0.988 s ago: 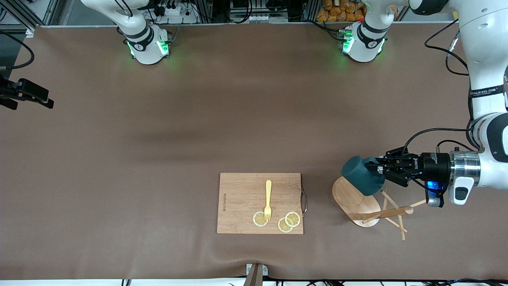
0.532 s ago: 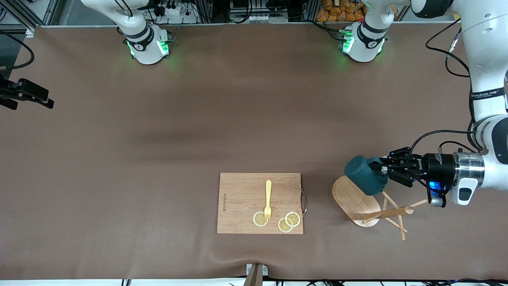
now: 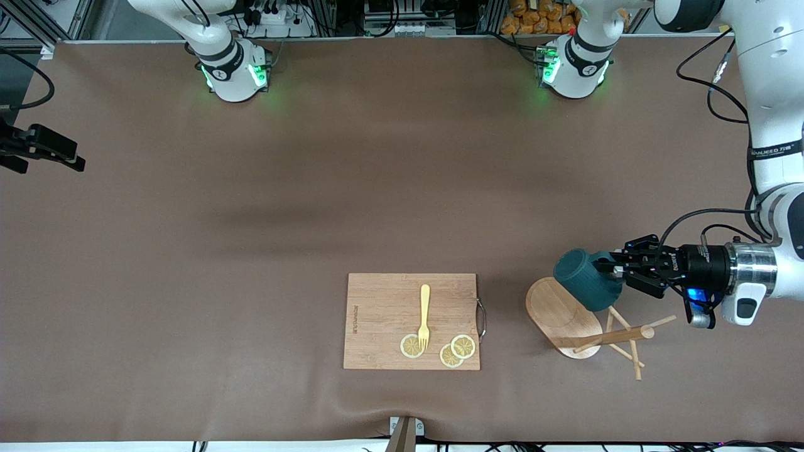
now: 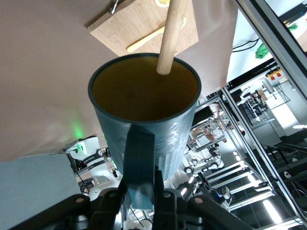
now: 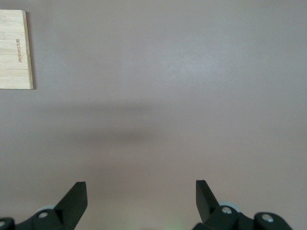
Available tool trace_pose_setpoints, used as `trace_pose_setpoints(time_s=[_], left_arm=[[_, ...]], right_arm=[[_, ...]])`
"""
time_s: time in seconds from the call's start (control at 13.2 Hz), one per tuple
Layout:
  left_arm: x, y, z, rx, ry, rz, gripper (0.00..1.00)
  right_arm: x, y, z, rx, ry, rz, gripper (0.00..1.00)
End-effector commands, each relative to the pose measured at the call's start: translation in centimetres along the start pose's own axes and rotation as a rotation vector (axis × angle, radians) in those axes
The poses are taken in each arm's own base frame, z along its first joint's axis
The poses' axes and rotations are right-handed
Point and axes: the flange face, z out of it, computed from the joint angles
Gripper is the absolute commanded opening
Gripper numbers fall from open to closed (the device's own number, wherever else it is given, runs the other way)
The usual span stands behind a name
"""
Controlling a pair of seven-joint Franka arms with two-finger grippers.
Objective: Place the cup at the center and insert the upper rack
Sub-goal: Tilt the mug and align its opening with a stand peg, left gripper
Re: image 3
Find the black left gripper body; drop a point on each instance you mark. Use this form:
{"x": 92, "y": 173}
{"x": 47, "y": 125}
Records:
{"x": 702, "y": 266}

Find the dark teal mug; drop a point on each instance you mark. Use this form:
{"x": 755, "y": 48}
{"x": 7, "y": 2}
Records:
{"x": 584, "y": 282}

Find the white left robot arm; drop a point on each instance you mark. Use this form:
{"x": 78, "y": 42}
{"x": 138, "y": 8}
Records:
{"x": 772, "y": 94}

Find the wooden mug tree rack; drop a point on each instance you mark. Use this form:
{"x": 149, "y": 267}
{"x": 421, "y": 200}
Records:
{"x": 556, "y": 320}

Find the lemon slice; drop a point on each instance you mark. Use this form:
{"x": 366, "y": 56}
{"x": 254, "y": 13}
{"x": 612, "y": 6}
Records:
{"x": 448, "y": 358}
{"x": 407, "y": 347}
{"x": 464, "y": 346}

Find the yellow fork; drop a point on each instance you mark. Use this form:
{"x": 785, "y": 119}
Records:
{"x": 425, "y": 301}

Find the white power strip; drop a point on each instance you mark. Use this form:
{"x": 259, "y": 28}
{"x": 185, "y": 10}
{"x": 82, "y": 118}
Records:
{"x": 276, "y": 19}

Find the orange snack packet pile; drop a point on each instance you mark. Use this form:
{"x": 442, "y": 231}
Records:
{"x": 540, "y": 16}

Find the wooden cutting board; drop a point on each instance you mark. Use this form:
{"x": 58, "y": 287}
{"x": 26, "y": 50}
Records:
{"x": 383, "y": 314}

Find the brown table mat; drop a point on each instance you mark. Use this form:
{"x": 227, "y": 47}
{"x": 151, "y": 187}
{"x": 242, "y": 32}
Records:
{"x": 251, "y": 351}

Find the white terminal block row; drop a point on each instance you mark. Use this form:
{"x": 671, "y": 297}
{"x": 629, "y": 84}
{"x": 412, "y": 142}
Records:
{"x": 408, "y": 28}

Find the aluminium frame post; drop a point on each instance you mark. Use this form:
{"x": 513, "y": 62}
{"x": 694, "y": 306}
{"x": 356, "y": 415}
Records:
{"x": 78, "y": 19}

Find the camera stand post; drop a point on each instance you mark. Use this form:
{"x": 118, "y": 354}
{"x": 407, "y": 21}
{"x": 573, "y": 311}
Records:
{"x": 402, "y": 439}

